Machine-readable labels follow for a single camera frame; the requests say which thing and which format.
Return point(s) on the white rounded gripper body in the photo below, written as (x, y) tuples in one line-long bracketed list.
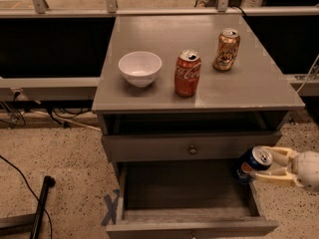
[(309, 169)]

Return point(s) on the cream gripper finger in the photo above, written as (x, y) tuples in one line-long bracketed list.
[(282, 155), (279, 177)]

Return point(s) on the blue pepsi can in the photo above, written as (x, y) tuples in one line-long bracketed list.
[(254, 159)]

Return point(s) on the grey top drawer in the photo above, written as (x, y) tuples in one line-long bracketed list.
[(151, 137)]

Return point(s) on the round brass drawer knob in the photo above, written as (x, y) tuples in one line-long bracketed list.
[(192, 150)]

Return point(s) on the grey open middle drawer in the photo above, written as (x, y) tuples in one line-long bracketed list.
[(197, 199)]

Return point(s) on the grey wooden drawer cabinet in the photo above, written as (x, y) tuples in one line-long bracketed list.
[(253, 84)]

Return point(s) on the gold soda can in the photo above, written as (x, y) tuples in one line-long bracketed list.
[(228, 46)]

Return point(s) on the red coca-cola can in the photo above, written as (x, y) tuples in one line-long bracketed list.
[(187, 72)]

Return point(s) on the white ceramic bowl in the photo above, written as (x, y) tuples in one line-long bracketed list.
[(140, 68)]

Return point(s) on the black metal stand leg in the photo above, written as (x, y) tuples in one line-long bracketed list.
[(48, 183)]

